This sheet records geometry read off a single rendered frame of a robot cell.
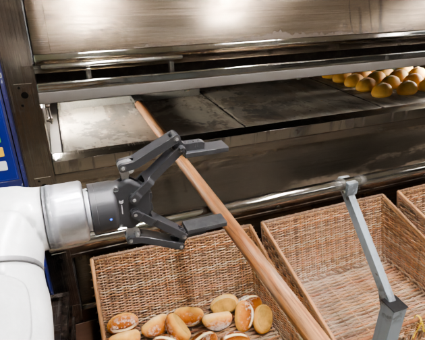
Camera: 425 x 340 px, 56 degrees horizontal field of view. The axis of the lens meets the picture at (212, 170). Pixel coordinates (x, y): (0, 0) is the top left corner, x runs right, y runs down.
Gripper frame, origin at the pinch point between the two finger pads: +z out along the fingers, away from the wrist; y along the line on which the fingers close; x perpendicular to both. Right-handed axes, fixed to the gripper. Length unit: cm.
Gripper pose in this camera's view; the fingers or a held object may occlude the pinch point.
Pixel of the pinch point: (218, 185)
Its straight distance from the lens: 64.9
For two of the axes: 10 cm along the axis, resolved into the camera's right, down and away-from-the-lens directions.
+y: 0.0, 8.9, 4.5
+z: 9.3, -1.6, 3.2
